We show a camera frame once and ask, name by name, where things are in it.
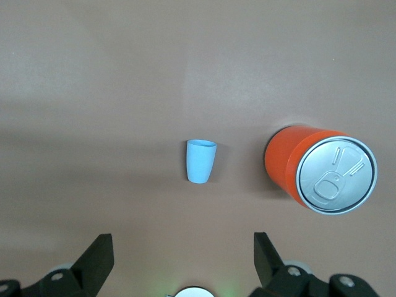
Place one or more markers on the light blue plastic cup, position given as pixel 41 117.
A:
pixel 201 164

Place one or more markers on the orange can with silver lid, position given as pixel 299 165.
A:
pixel 337 176

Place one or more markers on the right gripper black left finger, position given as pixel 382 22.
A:
pixel 89 266

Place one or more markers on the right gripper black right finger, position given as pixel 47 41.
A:
pixel 275 275

